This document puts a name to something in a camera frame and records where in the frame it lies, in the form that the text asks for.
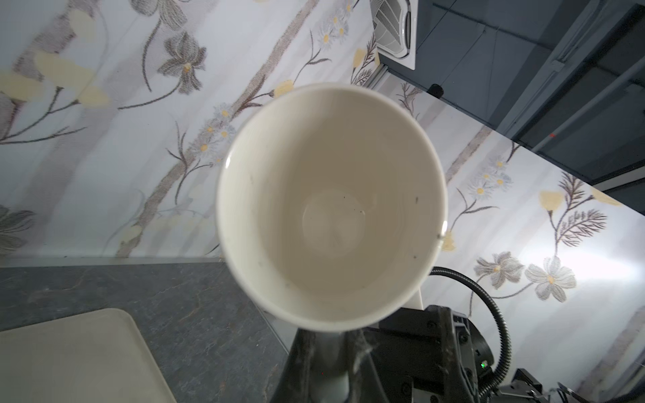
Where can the small grey mug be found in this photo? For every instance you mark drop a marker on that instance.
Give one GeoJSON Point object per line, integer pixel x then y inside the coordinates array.
{"type": "Point", "coordinates": [331, 207]}

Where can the ceiling air conditioner vent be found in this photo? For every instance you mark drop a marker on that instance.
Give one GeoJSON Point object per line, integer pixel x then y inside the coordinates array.
{"type": "Point", "coordinates": [396, 29]}

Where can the beige plastic tray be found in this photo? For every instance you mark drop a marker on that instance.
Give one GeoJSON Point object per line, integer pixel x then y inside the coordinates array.
{"type": "Point", "coordinates": [97, 356]}

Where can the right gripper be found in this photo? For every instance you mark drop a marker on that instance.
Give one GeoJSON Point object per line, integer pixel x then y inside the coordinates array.
{"type": "Point", "coordinates": [436, 352]}

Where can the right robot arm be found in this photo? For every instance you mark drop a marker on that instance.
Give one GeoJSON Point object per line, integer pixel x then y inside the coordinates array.
{"type": "Point", "coordinates": [523, 387]}

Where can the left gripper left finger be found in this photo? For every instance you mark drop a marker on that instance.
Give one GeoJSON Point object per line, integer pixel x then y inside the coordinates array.
{"type": "Point", "coordinates": [296, 383]}

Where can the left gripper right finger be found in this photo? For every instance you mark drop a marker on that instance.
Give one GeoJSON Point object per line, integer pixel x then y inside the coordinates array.
{"type": "Point", "coordinates": [365, 383]}

